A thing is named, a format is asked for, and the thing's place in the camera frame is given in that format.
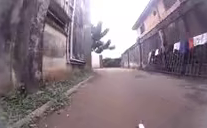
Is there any broad-leaved tree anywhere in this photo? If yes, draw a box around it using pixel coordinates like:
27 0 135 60
90 21 116 55

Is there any reddish dirt road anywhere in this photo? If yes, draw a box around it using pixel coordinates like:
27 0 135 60
36 67 207 128

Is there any beige building with roof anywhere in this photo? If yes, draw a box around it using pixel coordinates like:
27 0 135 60
131 0 207 68

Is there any concrete kerb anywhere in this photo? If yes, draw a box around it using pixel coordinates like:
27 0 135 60
10 75 95 128

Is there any grey weathered concrete building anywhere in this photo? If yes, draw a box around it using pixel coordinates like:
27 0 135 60
0 0 93 98

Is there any weedy grass strip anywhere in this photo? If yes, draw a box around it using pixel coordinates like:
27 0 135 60
0 71 94 128

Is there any dark slatted fence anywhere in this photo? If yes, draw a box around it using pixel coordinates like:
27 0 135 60
142 39 207 80

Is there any row of hanging laundry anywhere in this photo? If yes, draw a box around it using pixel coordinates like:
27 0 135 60
146 29 207 57

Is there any low dark wall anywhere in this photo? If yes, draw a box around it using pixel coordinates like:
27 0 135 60
100 57 123 69

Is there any white wall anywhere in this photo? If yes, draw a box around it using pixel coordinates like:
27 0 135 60
91 51 102 69

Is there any grey concrete wall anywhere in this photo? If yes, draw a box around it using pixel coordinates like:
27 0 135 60
120 42 141 70

